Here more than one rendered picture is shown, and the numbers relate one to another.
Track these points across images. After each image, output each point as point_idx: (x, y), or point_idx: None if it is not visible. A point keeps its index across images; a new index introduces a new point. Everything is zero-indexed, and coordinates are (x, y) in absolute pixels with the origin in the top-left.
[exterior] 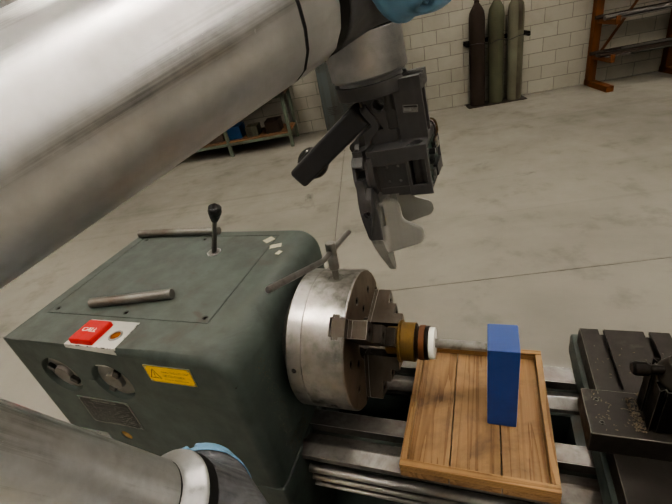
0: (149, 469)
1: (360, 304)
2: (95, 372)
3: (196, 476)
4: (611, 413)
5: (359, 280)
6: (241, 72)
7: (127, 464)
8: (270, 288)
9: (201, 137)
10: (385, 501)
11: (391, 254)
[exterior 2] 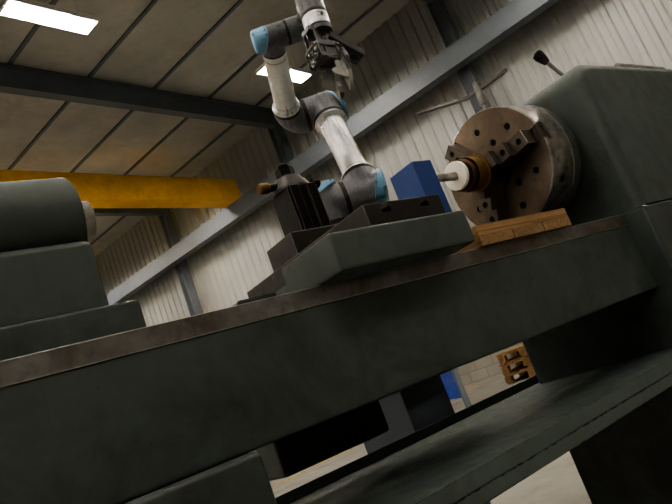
0: (346, 156)
1: (485, 137)
2: None
3: (351, 165)
4: None
5: (483, 115)
6: (267, 70)
7: (343, 151)
8: (417, 112)
9: (273, 78)
10: (562, 385)
11: (337, 93)
